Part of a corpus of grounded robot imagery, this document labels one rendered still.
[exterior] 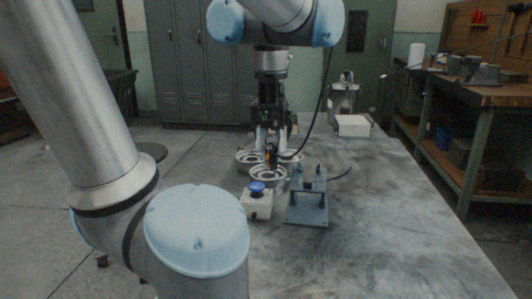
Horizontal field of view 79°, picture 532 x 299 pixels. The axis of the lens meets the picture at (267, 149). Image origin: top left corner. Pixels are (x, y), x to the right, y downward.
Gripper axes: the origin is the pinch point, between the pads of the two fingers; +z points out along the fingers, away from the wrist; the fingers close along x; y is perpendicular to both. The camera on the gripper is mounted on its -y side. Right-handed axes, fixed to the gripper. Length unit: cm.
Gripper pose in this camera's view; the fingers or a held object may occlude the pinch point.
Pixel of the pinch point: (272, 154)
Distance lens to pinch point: 77.3
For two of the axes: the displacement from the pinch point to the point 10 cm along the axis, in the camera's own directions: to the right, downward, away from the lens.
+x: 9.9, 0.6, -1.6
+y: -1.7, 3.6, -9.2
